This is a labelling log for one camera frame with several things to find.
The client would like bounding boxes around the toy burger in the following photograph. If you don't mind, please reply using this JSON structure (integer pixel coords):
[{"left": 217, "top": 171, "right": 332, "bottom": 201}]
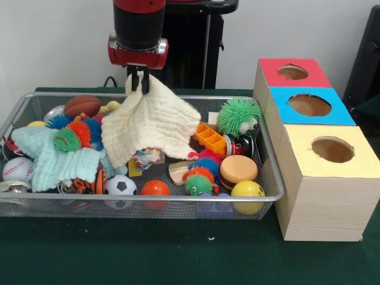
[{"left": 219, "top": 154, "right": 258, "bottom": 191}]

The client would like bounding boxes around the wooden box with three holes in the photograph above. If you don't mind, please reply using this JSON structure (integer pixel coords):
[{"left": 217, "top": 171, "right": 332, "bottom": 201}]
[{"left": 253, "top": 58, "right": 380, "bottom": 242}]

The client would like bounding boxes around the clear mesh bin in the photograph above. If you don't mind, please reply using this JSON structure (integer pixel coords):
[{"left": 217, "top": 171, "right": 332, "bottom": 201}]
[{"left": 0, "top": 91, "right": 285, "bottom": 220}]

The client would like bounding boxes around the plain orange ball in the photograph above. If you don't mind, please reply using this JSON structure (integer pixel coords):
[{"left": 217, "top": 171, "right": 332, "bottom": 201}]
[{"left": 140, "top": 180, "right": 170, "bottom": 210}]

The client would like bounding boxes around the yellow smiley ball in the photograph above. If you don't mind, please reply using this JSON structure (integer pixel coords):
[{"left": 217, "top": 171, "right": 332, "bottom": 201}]
[{"left": 230, "top": 180, "right": 266, "bottom": 215}]

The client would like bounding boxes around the black panel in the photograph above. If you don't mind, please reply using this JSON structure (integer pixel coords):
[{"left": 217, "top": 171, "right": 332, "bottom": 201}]
[{"left": 343, "top": 5, "right": 380, "bottom": 103}]

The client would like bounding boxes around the cream knitted cloth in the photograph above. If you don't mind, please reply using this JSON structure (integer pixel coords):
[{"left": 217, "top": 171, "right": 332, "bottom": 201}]
[{"left": 100, "top": 73, "right": 202, "bottom": 169}]

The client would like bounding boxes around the mint green knitted cloth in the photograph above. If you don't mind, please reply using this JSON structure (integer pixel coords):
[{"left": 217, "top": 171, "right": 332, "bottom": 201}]
[{"left": 11, "top": 126, "right": 128, "bottom": 193}]

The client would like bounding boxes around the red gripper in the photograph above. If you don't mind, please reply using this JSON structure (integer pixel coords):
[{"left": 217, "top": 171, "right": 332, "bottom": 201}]
[{"left": 108, "top": 44, "right": 169, "bottom": 96}]

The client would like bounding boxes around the small soccer ball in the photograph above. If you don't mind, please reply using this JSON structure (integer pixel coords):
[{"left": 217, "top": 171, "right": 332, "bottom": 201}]
[{"left": 104, "top": 175, "right": 138, "bottom": 208}]

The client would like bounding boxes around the orange plastic building brick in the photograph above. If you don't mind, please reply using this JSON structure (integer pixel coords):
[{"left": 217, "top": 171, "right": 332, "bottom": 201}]
[{"left": 192, "top": 121, "right": 228, "bottom": 155}]

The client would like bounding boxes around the green spiky ball toy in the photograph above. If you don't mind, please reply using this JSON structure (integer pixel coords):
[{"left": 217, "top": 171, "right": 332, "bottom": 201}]
[{"left": 216, "top": 97, "right": 262, "bottom": 137}]

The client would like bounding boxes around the brown toy football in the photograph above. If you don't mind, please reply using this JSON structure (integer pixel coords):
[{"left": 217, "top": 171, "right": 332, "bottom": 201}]
[{"left": 63, "top": 94, "right": 102, "bottom": 119}]

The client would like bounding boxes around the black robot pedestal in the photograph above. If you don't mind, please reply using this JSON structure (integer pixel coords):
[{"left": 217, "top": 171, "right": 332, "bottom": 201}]
[{"left": 161, "top": 0, "right": 240, "bottom": 90}]

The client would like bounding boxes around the green-headed spiky caterpillar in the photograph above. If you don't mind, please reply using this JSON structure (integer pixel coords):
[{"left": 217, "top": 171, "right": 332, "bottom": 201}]
[{"left": 181, "top": 157, "right": 222, "bottom": 197}]

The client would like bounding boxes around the long multicoloured spiky caterpillar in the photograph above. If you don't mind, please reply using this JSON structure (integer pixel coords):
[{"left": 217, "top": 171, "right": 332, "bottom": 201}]
[{"left": 46, "top": 114, "right": 105, "bottom": 154}]

